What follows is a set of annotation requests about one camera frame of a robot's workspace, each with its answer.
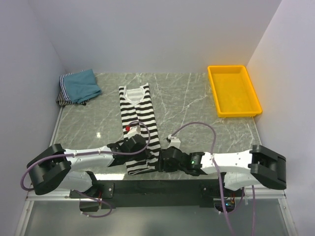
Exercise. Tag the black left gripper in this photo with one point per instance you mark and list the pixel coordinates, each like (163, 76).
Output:
(144, 156)

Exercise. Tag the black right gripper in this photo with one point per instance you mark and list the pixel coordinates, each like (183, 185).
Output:
(160, 166)

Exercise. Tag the black white striped top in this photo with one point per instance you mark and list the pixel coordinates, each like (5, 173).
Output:
(136, 105)

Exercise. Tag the teal blue tank top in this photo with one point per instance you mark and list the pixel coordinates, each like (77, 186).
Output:
(84, 86)

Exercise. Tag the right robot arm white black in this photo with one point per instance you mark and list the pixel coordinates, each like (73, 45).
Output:
(258, 165)

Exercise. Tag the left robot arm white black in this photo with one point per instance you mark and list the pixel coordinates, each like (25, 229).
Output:
(57, 167)

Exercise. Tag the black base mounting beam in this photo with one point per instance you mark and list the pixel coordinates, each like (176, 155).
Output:
(157, 193)

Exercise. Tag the dark striped folded top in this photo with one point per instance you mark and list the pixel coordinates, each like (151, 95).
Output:
(63, 102)

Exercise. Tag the yellow plastic tray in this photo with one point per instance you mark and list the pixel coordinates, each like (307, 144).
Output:
(233, 92)

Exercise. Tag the blue white striped folded top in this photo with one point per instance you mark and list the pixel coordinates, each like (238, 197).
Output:
(66, 86)

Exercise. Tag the aluminium extrusion rail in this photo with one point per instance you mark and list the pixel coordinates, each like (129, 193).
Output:
(63, 195)

